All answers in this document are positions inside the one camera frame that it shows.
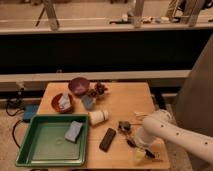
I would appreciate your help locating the blue cup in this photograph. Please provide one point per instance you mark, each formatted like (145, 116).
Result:
(88, 102)

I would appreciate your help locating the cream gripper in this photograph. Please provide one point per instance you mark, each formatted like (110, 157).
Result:
(139, 156)

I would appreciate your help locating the bunch of dark grapes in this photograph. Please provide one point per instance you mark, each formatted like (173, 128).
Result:
(98, 90)

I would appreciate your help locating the blue sponge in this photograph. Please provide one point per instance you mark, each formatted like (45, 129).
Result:
(74, 131)

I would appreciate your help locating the black dish brush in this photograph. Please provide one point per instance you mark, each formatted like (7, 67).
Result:
(124, 127)

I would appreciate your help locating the white paper cup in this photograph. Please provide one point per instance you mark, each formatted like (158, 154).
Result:
(98, 116)

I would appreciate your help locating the blue box on floor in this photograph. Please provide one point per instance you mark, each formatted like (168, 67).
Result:
(30, 111)

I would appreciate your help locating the white blue packet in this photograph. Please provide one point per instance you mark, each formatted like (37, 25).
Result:
(64, 101)

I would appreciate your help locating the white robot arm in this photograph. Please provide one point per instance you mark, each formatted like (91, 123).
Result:
(159, 125)

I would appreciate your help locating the black remote control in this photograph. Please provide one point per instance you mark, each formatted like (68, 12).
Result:
(107, 139)

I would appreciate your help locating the red bowl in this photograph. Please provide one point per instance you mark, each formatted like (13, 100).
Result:
(57, 108)

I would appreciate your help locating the green plastic tray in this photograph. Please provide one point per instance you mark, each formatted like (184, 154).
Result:
(44, 143)

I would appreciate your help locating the purple bowl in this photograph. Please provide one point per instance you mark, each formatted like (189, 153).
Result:
(79, 86)

